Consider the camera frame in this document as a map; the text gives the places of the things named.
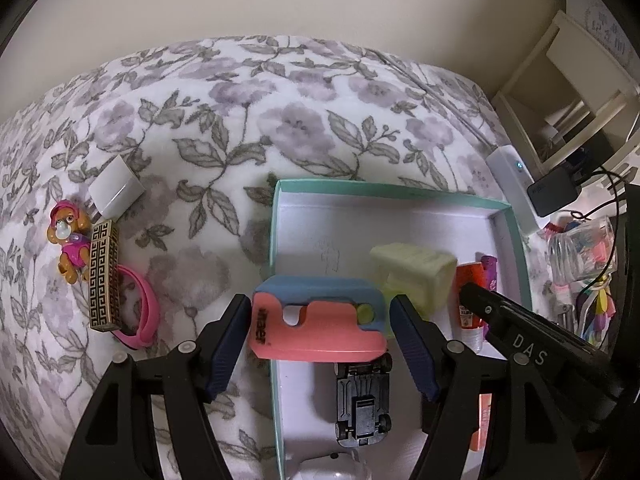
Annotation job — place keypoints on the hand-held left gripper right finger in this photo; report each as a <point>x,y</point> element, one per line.
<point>412,345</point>

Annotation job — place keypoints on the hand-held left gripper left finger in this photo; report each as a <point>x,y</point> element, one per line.
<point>227,350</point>

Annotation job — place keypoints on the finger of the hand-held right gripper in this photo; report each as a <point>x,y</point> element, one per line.
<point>480,305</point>

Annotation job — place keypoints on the red tube with white cap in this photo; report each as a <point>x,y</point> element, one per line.
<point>467,280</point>

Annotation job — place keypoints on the black toy car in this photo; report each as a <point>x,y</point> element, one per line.
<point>362,410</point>

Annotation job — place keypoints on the pink and blue eraser block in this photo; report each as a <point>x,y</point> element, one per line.
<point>310,335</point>

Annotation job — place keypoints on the teal cardboard box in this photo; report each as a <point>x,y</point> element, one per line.
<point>325,240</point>

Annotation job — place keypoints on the white rounded plastic case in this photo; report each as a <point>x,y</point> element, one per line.
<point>330,470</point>

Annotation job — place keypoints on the purple plastic tube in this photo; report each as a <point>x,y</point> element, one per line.
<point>490,270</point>

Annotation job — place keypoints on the colourful plastic trinkets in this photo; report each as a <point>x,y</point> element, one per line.
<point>595,307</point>

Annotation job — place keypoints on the pink wristband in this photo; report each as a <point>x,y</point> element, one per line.
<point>150,305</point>

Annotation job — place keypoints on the clear plastic jar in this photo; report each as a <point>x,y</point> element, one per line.
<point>580,247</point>

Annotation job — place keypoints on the black power adapter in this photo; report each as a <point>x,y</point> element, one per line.
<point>552,192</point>

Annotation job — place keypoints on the white power strip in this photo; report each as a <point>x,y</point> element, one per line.
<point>510,170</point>

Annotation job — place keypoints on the gold patterned metal bar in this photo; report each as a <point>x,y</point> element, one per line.
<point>105,280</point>

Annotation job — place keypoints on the toy dog figure pink hat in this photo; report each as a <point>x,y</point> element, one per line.
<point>70,250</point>

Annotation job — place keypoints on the white charger plug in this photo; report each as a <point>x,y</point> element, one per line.
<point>117,190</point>

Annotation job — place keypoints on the floral blanket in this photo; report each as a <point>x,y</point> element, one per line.
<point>300,125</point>

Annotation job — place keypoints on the white shelf unit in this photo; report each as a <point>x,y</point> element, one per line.
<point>590,65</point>

